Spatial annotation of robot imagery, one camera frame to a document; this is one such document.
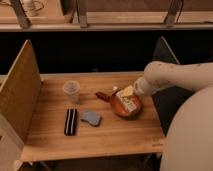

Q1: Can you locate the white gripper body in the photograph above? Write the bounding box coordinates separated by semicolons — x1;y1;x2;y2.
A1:
116;85;137;113

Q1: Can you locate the brown ceramic bowl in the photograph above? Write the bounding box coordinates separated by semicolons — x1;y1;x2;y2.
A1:
110;91;142;117

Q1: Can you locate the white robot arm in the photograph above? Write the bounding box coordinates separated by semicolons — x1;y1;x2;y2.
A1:
129;61;213;112

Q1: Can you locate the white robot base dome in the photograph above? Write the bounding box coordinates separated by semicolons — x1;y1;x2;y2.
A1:
160;87;213;171

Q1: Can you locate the dark red small object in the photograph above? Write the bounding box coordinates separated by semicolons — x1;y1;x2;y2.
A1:
96;92;110;102

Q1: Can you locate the blue sponge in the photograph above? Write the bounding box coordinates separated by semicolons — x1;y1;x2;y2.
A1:
81;111;102;126

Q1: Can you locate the dark right side panel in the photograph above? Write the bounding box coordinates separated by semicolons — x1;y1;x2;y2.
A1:
152;36;193;134

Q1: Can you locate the clear plastic cup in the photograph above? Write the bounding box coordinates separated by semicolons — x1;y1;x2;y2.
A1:
63;81;80;103

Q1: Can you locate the black white striped block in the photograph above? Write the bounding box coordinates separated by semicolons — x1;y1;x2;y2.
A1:
64;109;77;136

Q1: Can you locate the wooden back shelf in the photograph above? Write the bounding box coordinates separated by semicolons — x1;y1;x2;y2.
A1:
0;0;213;32

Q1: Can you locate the wooden side panel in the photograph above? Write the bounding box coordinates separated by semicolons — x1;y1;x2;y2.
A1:
0;40;41;142

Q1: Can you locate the white bottle on shelf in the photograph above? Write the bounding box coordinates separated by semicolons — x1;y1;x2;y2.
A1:
23;0;37;17

